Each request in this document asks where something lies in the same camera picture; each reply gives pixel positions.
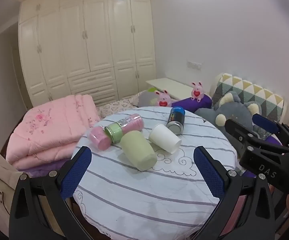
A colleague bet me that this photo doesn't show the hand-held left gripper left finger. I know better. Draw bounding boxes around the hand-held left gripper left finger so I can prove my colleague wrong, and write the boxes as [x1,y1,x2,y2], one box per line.
[9,146,95,240]

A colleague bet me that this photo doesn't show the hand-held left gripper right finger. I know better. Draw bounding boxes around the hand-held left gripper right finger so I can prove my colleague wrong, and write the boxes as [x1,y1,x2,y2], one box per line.
[193,146,276,240]

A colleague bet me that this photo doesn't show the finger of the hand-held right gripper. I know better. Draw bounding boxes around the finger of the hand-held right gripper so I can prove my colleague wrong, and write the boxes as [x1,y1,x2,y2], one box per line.
[252,113,289,148]
[224,118,263,153]

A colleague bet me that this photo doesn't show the light green cup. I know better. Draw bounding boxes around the light green cup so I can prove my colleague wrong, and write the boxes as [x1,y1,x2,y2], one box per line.
[120,131,158,172]

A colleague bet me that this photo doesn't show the small pink cup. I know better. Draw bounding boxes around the small pink cup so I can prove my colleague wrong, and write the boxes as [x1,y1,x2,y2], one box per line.
[87,126,111,151]

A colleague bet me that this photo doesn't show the white cup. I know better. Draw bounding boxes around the white cup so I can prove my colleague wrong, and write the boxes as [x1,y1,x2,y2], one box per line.
[148,123,182,154]

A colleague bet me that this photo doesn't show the grey mouse plush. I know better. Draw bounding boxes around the grey mouse plush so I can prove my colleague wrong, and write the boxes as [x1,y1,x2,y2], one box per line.
[194,91,268,140]

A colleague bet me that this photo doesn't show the purple blanket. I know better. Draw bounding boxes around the purple blanket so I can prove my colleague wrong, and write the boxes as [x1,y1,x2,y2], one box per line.
[24,159,72,179]

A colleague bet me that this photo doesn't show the triangle patterned cushion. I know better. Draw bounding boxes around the triangle patterned cushion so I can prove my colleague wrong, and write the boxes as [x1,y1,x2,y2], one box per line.
[211,73,285,127]

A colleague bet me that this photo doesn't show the folded pink quilt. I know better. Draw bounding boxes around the folded pink quilt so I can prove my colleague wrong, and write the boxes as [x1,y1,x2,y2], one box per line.
[5,94,102,170]

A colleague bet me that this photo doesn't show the purple pillow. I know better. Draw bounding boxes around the purple pillow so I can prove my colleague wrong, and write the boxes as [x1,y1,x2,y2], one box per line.
[170,95,213,113]

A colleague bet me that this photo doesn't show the pink bunny plush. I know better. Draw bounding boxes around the pink bunny plush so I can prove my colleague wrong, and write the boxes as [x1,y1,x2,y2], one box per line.
[190,81,204,103]
[155,90,172,107]

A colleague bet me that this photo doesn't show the dark blue drink can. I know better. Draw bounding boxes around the dark blue drink can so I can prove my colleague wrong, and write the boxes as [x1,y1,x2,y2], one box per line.
[166,106,186,136]

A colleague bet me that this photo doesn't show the round table with striped cloth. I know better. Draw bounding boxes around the round table with striped cloth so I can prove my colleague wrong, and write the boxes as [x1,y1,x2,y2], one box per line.
[71,106,241,240]

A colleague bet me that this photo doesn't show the heart print bed sheet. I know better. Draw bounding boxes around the heart print bed sheet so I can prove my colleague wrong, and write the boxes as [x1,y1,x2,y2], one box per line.
[96,97,140,120]

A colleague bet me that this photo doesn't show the white bedside table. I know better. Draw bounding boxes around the white bedside table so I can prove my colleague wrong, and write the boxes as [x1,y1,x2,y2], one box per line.
[145,78,195,101]

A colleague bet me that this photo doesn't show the grey pillow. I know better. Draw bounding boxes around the grey pillow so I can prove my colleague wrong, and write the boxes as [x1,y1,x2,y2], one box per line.
[136,88,165,108]

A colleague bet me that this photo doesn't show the cream wardrobe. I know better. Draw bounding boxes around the cream wardrobe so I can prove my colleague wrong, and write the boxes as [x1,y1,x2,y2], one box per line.
[18,0,157,108]

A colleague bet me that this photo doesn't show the white wall socket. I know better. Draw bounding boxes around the white wall socket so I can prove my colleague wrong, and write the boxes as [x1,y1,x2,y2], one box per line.
[187,60,202,70]

